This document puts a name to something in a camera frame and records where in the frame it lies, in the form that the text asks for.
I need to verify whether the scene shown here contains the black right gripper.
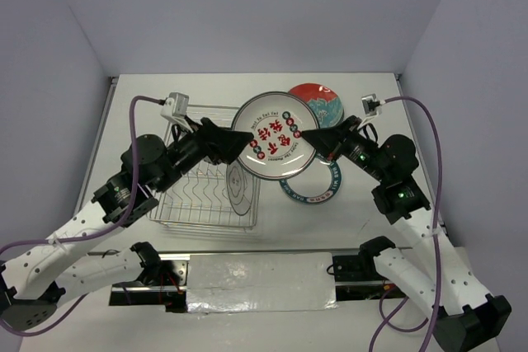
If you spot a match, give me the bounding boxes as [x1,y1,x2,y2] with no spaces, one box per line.
[301,114,390,182]

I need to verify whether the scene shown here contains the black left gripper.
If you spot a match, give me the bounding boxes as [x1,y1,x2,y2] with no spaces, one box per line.
[153,115,253,193]

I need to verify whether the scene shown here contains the white plate teal rim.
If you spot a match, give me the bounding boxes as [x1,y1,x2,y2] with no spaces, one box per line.
[279,155,342,205]

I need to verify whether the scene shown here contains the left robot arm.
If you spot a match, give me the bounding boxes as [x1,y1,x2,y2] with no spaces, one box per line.
[1,118,253,336]

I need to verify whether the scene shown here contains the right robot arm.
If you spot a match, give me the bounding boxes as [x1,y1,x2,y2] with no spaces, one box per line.
[300,116,512,351]

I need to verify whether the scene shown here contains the white plate grey line pattern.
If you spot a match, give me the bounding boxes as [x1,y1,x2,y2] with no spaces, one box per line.
[225,162,253,216]

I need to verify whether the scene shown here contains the silver foil covered panel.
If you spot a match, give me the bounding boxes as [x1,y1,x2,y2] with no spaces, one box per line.
[186,252,337,314]

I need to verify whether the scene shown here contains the wire dish rack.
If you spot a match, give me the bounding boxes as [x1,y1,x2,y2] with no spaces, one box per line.
[147,103,261,230]

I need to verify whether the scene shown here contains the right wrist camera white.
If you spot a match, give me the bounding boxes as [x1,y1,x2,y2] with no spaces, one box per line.
[360,94,385,128]

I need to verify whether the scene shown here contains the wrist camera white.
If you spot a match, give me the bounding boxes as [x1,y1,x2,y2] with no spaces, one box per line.
[360,94,385,128]
[160,92,189,124]

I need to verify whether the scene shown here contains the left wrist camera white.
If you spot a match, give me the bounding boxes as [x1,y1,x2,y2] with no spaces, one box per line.
[160,92,189,124]

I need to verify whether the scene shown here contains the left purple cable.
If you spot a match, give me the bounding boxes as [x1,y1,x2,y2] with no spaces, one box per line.
[0,95,164,337]

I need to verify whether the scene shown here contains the purple cable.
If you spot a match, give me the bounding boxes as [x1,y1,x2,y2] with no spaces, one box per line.
[0,95,164,337]
[368,96,443,352]

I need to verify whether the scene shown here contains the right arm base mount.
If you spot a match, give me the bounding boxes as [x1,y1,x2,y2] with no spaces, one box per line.
[326,237,396,303]

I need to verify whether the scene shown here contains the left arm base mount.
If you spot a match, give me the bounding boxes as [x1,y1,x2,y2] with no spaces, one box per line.
[109,242,190,313]

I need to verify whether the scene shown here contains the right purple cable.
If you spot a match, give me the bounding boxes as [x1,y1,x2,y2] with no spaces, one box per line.
[368,96,443,352]

